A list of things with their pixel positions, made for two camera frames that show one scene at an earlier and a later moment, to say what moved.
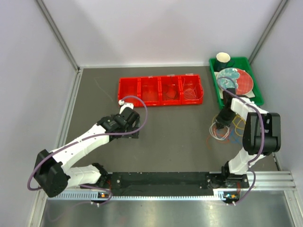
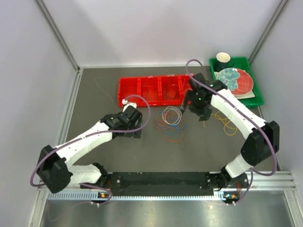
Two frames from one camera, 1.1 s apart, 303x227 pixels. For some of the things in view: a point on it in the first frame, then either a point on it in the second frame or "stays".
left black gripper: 136,126 stays
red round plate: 245,82 stays
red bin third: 170,90 stays
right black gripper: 220,123 -> 205,113
